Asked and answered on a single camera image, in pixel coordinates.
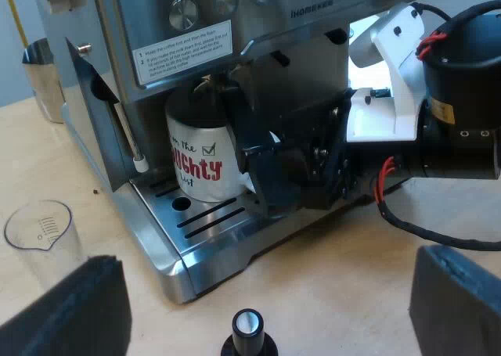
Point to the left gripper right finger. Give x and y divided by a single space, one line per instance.
458 305

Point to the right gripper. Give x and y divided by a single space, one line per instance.
313 137

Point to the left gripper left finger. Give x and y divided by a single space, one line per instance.
74 313

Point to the white mug red black print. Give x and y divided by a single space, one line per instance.
203 152

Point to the steel espresso machine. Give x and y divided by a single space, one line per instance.
219 27

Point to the clear measuring glass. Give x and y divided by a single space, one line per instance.
43 238

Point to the small black tamper with knob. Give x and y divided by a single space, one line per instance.
247 334

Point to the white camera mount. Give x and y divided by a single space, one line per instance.
399 78

